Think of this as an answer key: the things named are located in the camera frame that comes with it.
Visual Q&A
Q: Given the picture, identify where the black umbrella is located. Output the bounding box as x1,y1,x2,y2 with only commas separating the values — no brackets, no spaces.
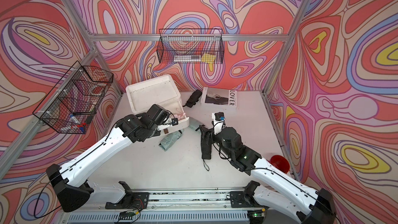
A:
201,129,211,172
184,90,202,108

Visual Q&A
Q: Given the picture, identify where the white drawer cabinet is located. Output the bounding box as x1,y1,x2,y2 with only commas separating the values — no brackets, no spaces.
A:
125,75,182,114

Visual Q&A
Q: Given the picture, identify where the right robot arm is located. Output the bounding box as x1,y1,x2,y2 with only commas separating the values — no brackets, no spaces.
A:
197,122,337,224

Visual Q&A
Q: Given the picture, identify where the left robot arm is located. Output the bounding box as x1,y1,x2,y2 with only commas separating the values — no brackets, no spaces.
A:
46,104,179,213

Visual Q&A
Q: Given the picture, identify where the mint umbrella upper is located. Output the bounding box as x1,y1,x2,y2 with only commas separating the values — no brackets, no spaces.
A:
189,117,202,131

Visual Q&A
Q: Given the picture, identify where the mint umbrella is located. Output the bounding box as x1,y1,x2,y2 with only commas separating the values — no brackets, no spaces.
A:
159,130,183,151
189,117,202,131

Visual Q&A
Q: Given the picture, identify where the mint umbrella lower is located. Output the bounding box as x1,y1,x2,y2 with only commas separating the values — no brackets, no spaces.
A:
159,130,183,151

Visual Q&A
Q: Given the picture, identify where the LOVER book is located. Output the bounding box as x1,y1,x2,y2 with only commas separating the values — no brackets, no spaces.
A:
201,87,237,110

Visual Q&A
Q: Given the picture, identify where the red metal cup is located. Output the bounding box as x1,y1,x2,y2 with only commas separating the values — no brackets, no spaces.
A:
270,155,290,174

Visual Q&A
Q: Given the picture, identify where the yellow item in basket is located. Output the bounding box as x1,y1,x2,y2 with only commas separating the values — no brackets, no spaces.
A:
201,54,217,64

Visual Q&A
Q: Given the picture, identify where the blue red marker in basket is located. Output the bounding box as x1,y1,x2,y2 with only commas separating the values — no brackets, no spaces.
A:
69,114,87,133

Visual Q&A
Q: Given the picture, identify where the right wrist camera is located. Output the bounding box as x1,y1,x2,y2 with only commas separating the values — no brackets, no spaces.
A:
211,112,225,135

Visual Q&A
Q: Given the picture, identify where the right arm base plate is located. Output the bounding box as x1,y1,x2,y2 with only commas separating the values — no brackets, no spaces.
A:
226,180,269,209

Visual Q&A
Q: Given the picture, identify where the black wire basket back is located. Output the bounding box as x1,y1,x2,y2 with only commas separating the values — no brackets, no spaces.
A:
157,28,225,64

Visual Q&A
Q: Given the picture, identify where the black wire basket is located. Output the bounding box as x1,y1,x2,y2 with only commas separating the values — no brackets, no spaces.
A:
157,28,225,64
33,61,114,134

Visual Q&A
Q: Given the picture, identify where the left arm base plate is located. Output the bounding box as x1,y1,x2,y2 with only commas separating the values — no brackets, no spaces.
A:
105,181,150,211

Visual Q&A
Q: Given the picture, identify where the black wire basket left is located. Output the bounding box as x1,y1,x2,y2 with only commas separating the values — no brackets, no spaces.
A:
33,61,114,134

